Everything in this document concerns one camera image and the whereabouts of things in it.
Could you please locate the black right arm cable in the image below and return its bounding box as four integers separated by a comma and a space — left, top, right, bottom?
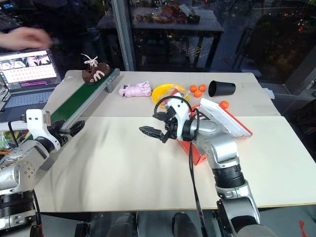
154, 95, 209, 237

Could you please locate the brown shoe with white laces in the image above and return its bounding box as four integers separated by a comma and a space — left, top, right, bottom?
80, 53, 111, 86

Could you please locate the black plastic cup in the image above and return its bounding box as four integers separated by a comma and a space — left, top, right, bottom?
208, 79, 237, 98

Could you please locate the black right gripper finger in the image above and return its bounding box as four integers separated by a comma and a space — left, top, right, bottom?
152, 111, 173, 122
138, 125, 168, 143

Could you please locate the dark background table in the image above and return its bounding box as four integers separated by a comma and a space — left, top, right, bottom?
132, 7, 225, 71

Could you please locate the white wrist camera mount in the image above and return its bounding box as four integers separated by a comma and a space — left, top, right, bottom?
164, 99, 193, 142
25, 109, 61, 152

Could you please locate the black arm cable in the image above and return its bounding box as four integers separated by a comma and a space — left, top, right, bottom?
154, 95, 209, 237
8, 118, 27, 149

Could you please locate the yellow plastic bowl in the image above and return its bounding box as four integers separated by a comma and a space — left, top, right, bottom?
151, 83, 191, 109

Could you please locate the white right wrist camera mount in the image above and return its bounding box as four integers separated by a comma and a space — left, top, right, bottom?
164, 99, 193, 142

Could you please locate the dark rounded shape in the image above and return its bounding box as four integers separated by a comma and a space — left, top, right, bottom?
108, 212, 136, 237
171, 211, 199, 237

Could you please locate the orange shoebox with white lid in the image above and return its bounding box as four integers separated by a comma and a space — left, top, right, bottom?
176, 97, 254, 167

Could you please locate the red white packet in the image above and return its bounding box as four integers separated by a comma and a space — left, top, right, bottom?
169, 88, 191, 100

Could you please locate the bystander bare hand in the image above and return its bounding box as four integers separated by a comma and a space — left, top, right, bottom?
0, 26, 54, 51

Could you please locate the open laptop computer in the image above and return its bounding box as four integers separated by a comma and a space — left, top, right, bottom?
0, 47, 63, 112

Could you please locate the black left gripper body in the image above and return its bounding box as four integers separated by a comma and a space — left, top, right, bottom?
45, 123, 73, 148

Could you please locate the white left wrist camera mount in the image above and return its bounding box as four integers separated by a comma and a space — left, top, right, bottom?
25, 109, 61, 152

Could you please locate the green conveyor belt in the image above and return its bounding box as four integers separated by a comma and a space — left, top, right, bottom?
23, 68, 121, 144

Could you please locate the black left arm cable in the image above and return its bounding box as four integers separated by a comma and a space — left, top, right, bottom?
8, 118, 27, 149

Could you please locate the pink cloth toy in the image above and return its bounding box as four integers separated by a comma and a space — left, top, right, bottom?
118, 80, 152, 99

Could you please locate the black box on background table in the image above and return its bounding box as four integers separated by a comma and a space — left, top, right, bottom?
187, 14, 201, 25

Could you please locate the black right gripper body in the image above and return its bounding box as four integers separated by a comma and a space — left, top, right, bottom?
161, 108, 185, 144

